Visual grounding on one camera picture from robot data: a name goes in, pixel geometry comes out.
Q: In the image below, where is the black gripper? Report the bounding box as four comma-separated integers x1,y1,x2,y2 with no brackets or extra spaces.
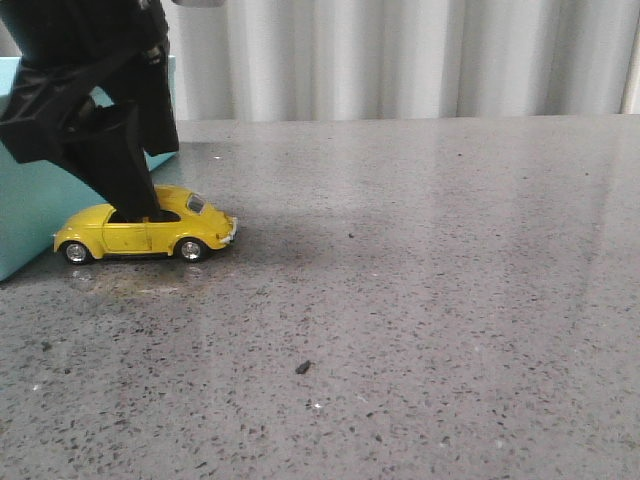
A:
1,1,178,221

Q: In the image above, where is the yellow toy beetle car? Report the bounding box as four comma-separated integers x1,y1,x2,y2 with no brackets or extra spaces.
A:
53,185,238,265

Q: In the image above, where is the light blue storage box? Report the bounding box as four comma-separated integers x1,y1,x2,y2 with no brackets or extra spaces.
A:
1,57,170,277

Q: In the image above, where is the grey pleated curtain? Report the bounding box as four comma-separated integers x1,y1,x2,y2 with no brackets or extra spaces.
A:
164,1,639,121

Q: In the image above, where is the small black debris chip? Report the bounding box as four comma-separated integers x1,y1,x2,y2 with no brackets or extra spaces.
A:
295,360,311,374

